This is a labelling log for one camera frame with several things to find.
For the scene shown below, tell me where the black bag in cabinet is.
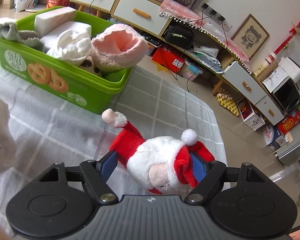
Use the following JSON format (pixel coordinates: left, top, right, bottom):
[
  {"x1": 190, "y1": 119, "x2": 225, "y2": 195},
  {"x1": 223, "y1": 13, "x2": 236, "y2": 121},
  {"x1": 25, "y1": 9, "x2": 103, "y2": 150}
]
[{"x1": 164, "y1": 25, "x2": 194, "y2": 49}]

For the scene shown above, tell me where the Santa Claus plush toy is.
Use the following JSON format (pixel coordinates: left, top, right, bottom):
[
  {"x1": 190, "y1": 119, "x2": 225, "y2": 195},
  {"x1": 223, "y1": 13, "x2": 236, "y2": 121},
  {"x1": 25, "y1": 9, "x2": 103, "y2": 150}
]
[{"x1": 102, "y1": 108, "x2": 215, "y2": 194}]

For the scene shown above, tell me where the wooden cabinet with drawers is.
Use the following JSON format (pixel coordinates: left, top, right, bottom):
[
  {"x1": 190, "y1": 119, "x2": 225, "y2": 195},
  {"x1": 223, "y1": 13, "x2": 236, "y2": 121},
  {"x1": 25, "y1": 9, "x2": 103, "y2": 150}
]
[{"x1": 70, "y1": 0, "x2": 284, "y2": 125}]

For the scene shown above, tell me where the yellow egg tray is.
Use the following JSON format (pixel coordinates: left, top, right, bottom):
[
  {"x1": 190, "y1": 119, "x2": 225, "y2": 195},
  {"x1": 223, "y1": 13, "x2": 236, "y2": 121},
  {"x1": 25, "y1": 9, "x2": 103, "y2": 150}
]
[{"x1": 216, "y1": 93, "x2": 239, "y2": 116}]

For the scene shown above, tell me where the black white microwave oven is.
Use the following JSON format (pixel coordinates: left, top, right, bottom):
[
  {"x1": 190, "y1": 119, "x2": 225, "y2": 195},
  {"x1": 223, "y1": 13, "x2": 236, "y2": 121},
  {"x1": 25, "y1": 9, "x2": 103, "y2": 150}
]
[{"x1": 262, "y1": 66, "x2": 300, "y2": 115}]

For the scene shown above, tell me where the white towel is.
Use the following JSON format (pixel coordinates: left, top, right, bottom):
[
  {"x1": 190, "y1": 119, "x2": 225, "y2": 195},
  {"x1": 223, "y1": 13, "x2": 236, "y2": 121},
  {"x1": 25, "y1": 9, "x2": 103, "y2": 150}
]
[{"x1": 0, "y1": 97, "x2": 17, "y2": 174}]

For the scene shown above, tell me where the grey knit cloth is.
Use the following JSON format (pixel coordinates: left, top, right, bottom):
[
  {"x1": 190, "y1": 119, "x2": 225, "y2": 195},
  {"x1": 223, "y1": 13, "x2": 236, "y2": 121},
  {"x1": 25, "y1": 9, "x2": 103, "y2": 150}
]
[{"x1": 0, "y1": 17, "x2": 44, "y2": 51}]

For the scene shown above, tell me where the red cardboard box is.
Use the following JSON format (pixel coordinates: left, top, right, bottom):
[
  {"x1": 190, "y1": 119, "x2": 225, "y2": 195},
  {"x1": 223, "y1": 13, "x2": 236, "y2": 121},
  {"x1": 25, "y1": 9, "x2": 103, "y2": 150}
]
[{"x1": 152, "y1": 46, "x2": 185, "y2": 74}]

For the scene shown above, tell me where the green plastic cookie bin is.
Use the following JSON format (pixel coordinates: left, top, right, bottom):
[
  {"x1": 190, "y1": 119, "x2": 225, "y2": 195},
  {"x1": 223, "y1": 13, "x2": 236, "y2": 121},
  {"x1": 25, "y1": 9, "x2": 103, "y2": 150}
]
[{"x1": 0, "y1": 5, "x2": 134, "y2": 115}]

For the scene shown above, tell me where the grey checked table cloth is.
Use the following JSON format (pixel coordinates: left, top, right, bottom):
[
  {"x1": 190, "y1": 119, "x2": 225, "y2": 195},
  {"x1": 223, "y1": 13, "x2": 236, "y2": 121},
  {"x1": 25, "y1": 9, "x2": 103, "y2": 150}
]
[{"x1": 0, "y1": 66, "x2": 226, "y2": 233}]

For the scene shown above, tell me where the pink white sponge block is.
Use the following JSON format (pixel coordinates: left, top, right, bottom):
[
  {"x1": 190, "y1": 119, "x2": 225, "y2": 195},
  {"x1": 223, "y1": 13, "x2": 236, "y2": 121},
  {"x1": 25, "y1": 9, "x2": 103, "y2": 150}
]
[{"x1": 34, "y1": 7, "x2": 77, "y2": 37}]

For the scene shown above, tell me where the white cloth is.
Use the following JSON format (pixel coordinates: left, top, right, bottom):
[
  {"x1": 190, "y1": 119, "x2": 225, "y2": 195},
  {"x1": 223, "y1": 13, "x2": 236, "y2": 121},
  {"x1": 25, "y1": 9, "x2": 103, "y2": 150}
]
[{"x1": 46, "y1": 30, "x2": 92, "y2": 67}]

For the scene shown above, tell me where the black power cable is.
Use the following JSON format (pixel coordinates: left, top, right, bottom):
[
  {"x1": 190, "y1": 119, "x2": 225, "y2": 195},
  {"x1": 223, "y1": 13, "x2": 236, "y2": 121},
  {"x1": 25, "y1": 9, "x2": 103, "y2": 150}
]
[{"x1": 160, "y1": 3, "x2": 228, "y2": 93}]

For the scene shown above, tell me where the framed cartoon girl picture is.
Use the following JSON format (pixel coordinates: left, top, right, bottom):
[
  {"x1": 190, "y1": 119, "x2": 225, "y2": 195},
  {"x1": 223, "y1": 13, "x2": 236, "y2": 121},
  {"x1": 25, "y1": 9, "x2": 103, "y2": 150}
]
[{"x1": 231, "y1": 14, "x2": 270, "y2": 59}]

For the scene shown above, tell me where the pink lace cabinet cloth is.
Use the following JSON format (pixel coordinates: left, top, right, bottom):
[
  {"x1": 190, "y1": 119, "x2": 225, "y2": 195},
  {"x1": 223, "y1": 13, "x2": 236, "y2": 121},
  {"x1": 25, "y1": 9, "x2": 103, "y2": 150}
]
[{"x1": 159, "y1": 0, "x2": 252, "y2": 74}]

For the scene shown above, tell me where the white foam block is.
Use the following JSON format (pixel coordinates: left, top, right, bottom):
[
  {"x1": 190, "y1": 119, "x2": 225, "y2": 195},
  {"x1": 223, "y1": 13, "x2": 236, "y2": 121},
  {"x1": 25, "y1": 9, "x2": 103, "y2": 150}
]
[{"x1": 40, "y1": 21, "x2": 92, "y2": 49}]

